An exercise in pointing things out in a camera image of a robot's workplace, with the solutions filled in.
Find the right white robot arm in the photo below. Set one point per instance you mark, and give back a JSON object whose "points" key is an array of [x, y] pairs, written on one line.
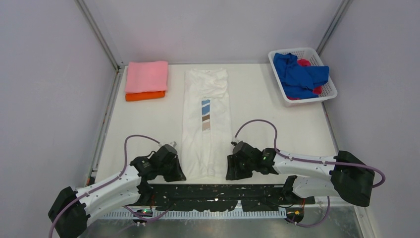
{"points": [[342, 175]]}

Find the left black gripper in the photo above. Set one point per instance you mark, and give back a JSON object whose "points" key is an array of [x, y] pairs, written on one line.
{"points": [[178, 175]]}

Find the folded orange t shirt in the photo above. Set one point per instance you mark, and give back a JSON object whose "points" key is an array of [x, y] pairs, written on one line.
{"points": [[133, 97]]}

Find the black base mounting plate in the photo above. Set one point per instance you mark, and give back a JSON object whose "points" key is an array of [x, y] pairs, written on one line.
{"points": [[219, 197]]}

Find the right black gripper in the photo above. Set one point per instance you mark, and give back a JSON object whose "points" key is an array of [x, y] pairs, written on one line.
{"points": [[234, 172]]}

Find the white slotted cable duct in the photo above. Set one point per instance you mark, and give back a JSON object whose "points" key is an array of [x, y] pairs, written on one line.
{"points": [[123, 214]]}

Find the white plastic basket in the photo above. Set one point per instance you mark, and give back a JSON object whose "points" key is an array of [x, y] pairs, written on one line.
{"points": [[328, 90]]}

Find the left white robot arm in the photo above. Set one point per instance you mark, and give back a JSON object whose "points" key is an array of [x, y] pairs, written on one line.
{"points": [[75, 209]]}

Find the folded pink t shirt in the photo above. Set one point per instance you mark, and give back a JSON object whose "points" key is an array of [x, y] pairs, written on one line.
{"points": [[146, 77]]}

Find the blue t shirt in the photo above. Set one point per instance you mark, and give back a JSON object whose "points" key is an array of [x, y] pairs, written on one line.
{"points": [[281, 63]]}

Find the white printed t shirt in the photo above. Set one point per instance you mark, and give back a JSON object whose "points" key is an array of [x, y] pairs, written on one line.
{"points": [[206, 124]]}

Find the red t shirt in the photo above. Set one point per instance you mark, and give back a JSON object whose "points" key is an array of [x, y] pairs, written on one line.
{"points": [[304, 81]]}

